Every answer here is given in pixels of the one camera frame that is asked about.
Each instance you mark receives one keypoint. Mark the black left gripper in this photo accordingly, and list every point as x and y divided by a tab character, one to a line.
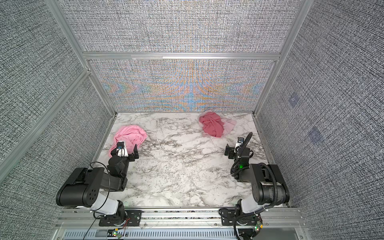
131	157

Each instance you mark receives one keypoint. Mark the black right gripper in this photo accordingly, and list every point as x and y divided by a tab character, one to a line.
231	150

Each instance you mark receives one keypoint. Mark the bright pink cloth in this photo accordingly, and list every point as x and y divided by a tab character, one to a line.
131	135

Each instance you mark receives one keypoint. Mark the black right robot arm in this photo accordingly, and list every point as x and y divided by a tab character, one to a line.
269	188

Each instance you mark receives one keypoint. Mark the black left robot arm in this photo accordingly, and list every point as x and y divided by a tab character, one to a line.
90	189

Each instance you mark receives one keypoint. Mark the pale mauve cloth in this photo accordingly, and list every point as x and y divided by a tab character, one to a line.
229	124

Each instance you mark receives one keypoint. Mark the dark rose cloth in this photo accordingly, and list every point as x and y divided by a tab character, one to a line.
212	124

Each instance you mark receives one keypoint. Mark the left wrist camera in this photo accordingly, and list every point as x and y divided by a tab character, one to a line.
121	149

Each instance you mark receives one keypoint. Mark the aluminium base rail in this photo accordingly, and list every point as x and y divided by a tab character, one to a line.
182	218

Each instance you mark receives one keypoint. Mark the aluminium frame horizontal bar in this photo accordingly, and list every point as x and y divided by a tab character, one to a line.
180	56

